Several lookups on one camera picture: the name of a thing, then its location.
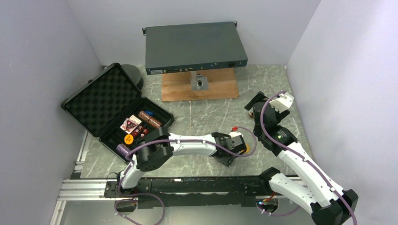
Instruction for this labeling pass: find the purple chip stack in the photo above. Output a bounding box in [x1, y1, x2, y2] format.
[116, 143, 131, 157]

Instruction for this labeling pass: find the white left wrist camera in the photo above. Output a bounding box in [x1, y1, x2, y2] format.
[229, 126, 244, 138]

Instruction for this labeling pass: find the orange black chip stack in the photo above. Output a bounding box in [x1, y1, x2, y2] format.
[138, 111, 152, 122]

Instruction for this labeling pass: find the orange dealer button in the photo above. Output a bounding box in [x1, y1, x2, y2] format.
[244, 145, 250, 154]

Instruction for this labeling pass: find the dark teal rack device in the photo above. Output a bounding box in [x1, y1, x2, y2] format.
[143, 22, 248, 75]

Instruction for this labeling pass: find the blue button in case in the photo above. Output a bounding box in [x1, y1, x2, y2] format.
[145, 110, 154, 116]

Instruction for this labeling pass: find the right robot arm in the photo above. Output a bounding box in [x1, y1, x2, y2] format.
[252, 100, 359, 225]

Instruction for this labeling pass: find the black round speaker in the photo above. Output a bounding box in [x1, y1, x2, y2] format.
[122, 64, 144, 90]

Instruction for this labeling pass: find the wooden base board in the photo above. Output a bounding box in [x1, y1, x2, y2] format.
[161, 68, 239, 102]

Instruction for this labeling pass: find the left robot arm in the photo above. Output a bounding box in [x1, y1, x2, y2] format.
[116, 127, 256, 197]

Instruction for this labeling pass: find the playing card deck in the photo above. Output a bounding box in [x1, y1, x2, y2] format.
[120, 115, 142, 134]

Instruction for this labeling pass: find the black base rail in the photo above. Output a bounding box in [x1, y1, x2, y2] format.
[104, 176, 273, 209]

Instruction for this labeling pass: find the metal stand post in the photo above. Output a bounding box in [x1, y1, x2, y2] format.
[190, 71, 209, 91]

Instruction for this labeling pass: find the black poker set case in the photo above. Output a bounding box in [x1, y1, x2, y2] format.
[61, 63, 174, 161]

